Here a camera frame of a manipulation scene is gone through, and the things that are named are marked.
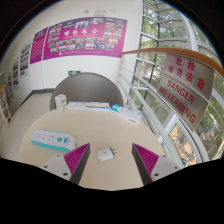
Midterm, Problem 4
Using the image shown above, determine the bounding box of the white and teal power strip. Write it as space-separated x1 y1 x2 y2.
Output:
30 129 78 153

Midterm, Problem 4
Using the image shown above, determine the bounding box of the narrow magenta text poster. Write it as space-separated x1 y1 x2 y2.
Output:
29 27 49 65

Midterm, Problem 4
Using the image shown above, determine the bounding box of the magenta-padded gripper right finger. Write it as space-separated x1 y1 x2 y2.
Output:
130 142 182 186

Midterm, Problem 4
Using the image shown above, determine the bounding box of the white stair railing orange handrail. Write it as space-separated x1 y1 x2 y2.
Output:
0 83 13 123

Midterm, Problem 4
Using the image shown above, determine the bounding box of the white photo display board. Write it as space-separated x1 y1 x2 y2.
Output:
12 59 21 89
7 73 14 98
19 41 33 79

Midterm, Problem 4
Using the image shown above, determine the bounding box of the grey round-backed chair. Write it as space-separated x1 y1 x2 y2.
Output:
49 72 124 112

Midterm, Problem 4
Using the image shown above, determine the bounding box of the flat white and teal box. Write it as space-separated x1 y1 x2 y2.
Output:
109 103 143 125

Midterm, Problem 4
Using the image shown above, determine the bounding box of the white railing with orange handrail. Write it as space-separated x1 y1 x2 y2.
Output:
116 47 224 164

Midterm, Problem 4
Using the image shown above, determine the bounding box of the flat long white box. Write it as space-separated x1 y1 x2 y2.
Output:
87 101 111 112
67 101 89 111

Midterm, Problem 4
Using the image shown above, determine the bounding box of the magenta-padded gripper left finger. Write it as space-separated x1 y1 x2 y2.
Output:
42 142 92 185

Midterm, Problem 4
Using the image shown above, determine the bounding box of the large magenta photo poster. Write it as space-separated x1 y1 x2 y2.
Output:
42 17 129 61

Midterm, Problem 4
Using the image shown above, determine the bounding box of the white-framed glass window wall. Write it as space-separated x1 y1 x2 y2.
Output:
138 0 224 161

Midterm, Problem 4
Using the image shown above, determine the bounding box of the grey danger warning sign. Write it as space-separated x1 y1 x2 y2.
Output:
156 73 209 132

